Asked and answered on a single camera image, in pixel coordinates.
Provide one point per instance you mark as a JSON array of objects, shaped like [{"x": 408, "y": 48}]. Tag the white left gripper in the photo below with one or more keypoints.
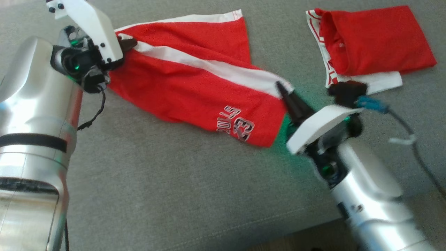
[{"x": 94, "y": 31}]

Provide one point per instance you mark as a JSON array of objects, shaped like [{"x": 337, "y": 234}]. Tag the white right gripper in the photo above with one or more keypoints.
[{"x": 320, "y": 127}]

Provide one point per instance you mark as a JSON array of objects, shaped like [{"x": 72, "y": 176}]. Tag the red mesh shorts white stripe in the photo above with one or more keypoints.
[{"x": 184, "y": 90}]

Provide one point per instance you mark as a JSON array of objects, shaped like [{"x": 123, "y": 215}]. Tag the red t-shirt white sleeves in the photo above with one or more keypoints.
[{"x": 376, "y": 42}]

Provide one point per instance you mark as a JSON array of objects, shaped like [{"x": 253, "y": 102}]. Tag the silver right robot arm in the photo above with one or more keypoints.
[{"x": 369, "y": 195}]

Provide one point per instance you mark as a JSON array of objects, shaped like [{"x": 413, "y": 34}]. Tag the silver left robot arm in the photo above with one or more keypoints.
[{"x": 31, "y": 122}]

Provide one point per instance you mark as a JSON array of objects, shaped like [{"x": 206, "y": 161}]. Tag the large grey sofa ottoman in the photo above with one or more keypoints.
[{"x": 174, "y": 181}]

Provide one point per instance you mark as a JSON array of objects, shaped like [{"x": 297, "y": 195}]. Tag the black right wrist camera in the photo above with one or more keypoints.
[{"x": 348, "y": 94}]

